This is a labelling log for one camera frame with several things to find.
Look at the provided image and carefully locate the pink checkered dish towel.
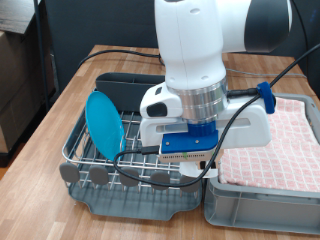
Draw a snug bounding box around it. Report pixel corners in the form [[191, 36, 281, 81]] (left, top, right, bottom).
[[218, 97, 320, 194]]

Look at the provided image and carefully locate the black metal shelf post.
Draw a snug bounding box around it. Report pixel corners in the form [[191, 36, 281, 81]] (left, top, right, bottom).
[[32, 0, 61, 113]]

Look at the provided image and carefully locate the metal wire dish rack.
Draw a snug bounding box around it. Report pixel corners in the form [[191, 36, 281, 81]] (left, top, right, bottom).
[[59, 88, 210, 198]]

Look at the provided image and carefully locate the grey cable on table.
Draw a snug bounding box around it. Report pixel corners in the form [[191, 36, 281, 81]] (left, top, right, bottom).
[[225, 67, 307, 78]]

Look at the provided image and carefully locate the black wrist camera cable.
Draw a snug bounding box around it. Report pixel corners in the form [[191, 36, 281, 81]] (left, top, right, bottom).
[[113, 42, 320, 188]]

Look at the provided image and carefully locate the blue cable clip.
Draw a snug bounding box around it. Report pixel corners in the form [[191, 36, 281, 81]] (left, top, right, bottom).
[[256, 81, 277, 115]]

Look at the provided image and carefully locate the grey plastic crate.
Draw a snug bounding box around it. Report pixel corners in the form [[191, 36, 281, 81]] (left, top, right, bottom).
[[203, 92, 320, 236]]

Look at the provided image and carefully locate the blue plastic plate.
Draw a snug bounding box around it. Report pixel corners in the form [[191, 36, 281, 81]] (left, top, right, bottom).
[[84, 90, 127, 163]]

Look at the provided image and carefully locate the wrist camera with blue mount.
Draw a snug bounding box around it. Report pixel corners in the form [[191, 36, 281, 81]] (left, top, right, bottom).
[[157, 121, 222, 164]]

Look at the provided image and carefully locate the black cable on table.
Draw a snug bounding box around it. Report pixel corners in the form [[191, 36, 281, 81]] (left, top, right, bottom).
[[78, 48, 164, 70]]

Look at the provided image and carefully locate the black hanging cable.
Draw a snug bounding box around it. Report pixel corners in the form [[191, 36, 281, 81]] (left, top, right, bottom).
[[290, 0, 312, 54]]

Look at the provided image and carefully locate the dish drying rack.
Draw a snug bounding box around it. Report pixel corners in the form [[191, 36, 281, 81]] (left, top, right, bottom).
[[64, 89, 205, 222]]

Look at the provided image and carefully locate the dark grey cutlery holder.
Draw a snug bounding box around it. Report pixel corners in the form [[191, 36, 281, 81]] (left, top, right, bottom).
[[95, 72, 167, 113]]

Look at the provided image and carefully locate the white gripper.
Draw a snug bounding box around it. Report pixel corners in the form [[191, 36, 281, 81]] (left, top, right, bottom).
[[138, 82, 273, 155]]

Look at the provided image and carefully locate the wooden shelf board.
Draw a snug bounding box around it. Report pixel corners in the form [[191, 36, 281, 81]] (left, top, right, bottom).
[[0, 0, 43, 35]]

